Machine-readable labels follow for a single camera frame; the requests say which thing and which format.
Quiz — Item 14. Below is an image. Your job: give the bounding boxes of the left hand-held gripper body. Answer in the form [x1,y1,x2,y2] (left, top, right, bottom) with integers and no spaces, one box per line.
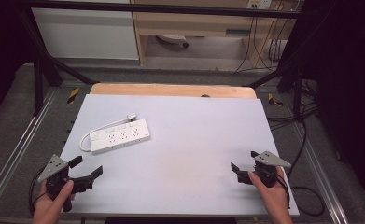
[36,154,94,213]

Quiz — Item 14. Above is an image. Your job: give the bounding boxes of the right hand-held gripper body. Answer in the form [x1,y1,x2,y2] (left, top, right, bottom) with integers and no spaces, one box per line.
[237,150,292,189]

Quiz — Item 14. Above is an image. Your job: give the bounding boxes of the person's right hand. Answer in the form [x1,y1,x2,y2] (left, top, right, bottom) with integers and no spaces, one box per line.
[247,166,293,218]

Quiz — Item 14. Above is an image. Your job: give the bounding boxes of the person's left hand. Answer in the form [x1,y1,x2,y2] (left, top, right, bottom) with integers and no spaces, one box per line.
[32,179,76,224]

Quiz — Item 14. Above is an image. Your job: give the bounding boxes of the white power strip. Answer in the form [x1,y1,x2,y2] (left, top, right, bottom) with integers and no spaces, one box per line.
[89,119,151,155]

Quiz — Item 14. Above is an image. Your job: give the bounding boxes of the yellow black tape strip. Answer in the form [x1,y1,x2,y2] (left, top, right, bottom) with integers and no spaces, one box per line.
[267,92,284,107]
[66,87,80,105]

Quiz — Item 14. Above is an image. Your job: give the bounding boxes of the wooden board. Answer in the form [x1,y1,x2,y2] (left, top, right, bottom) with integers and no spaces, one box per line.
[89,82,259,100]

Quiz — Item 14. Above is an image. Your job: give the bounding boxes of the white cabinet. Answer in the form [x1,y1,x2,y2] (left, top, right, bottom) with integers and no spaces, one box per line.
[31,7,140,61]

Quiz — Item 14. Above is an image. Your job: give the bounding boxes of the white chair base with caster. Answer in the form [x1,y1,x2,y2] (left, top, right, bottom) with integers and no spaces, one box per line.
[156,34,190,49]

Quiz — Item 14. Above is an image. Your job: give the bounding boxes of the wooden desk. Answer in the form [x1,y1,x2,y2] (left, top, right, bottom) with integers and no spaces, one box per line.
[129,0,303,67]

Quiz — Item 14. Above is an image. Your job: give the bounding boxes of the white power strip cable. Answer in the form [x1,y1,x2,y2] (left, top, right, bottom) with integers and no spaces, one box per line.
[78,117,131,153]

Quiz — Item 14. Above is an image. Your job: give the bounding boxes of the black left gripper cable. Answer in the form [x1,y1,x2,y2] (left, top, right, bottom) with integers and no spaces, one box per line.
[28,167,49,217]

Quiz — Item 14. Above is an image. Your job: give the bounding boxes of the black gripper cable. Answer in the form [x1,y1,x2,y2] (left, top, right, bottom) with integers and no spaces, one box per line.
[275,119,326,217]
[28,167,49,217]

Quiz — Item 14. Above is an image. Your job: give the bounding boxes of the aluminium rail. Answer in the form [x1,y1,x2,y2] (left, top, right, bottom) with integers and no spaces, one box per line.
[0,88,59,213]
[294,123,350,224]

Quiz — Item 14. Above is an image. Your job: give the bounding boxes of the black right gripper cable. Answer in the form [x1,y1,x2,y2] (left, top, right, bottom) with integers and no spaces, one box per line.
[275,119,326,217]

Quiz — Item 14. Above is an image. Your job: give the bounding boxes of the bundle of black floor cables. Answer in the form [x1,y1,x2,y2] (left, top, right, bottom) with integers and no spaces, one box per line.
[266,78,320,133]

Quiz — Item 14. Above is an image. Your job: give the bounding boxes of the hanging black cables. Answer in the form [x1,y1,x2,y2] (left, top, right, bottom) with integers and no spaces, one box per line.
[233,15,291,75]

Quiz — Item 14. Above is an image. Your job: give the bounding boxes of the white wall socket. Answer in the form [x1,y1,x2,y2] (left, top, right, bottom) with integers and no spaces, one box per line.
[246,0,272,10]

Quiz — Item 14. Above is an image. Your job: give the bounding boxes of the black metal frame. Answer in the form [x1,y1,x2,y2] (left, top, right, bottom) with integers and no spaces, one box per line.
[15,0,319,123]

